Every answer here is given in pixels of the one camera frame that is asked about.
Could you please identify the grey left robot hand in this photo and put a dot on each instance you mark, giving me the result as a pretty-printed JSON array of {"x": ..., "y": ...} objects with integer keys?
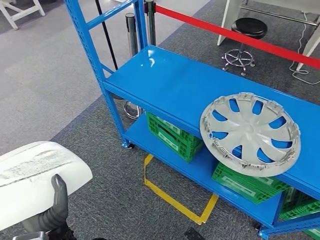
[{"x": 60, "y": 195}]

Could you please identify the white car body panel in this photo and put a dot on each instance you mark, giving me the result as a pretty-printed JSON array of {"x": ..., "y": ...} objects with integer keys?
[{"x": 37, "y": 185}]

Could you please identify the red barrier belt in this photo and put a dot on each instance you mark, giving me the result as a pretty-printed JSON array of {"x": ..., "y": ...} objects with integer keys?
[{"x": 225, "y": 32}]

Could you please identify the green plastic crate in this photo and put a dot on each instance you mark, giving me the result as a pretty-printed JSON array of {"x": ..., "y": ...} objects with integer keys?
[
  {"x": 152, "y": 121},
  {"x": 250, "y": 185},
  {"x": 313, "y": 234},
  {"x": 172, "y": 149}
]

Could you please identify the black round stool chrome base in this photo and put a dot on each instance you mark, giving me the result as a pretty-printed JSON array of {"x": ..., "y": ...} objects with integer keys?
[{"x": 250, "y": 28}]

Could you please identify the white folding stand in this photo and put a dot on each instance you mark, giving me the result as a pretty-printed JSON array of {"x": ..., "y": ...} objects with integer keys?
[{"x": 15, "y": 13}]

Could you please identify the tall open green crate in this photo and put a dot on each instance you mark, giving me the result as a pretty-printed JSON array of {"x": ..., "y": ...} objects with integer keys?
[{"x": 300, "y": 210}]

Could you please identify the blue metal shelf rack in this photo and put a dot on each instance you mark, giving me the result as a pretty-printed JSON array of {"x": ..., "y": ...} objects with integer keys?
[{"x": 175, "y": 82}]

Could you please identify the silver wheel hubcap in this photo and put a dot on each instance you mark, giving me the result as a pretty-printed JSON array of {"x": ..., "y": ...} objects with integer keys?
[{"x": 250, "y": 132}]

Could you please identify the thin black pole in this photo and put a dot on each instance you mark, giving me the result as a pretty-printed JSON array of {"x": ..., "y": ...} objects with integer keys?
[{"x": 106, "y": 34}]

